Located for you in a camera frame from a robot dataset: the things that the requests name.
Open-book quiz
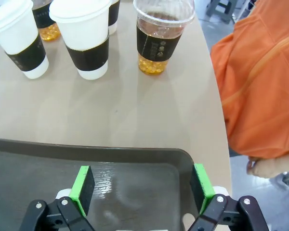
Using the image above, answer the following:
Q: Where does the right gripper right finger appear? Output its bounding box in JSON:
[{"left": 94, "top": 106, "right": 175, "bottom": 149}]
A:
[{"left": 189, "top": 163, "right": 270, "bottom": 231}]

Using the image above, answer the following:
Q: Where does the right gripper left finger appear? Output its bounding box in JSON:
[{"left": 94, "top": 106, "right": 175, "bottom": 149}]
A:
[{"left": 19, "top": 165, "right": 96, "bottom": 231}]

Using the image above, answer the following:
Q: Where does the clear plastic cup with tea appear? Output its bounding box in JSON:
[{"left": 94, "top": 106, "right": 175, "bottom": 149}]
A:
[
  {"left": 31, "top": 0, "right": 61, "bottom": 42},
  {"left": 132, "top": 0, "right": 196, "bottom": 77}
]

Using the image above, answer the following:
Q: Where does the white paper cup black sleeve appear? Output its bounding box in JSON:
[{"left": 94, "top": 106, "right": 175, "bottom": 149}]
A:
[
  {"left": 0, "top": 0, "right": 50, "bottom": 79},
  {"left": 108, "top": 0, "right": 121, "bottom": 35},
  {"left": 49, "top": 0, "right": 111, "bottom": 80}
]

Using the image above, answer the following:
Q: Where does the dark brown serving tray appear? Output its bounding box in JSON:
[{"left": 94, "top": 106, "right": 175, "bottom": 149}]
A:
[{"left": 0, "top": 137, "right": 203, "bottom": 231}]

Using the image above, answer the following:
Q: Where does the person's left hand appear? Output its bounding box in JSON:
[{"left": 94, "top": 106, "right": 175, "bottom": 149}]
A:
[{"left": 247, "top": 154, "right": 284, "bottom": 179}]

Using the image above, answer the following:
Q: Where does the orange hoodie torso of person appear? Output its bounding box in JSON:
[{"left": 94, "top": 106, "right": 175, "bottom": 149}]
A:
[{"left": 210, "top": 0, "right": 289, "bottom": 159}]

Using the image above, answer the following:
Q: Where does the grey stool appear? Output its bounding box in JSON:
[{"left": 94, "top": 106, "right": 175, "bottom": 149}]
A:
[{"left": 206, "top": 0, "right": 241, "bottom": 24}]

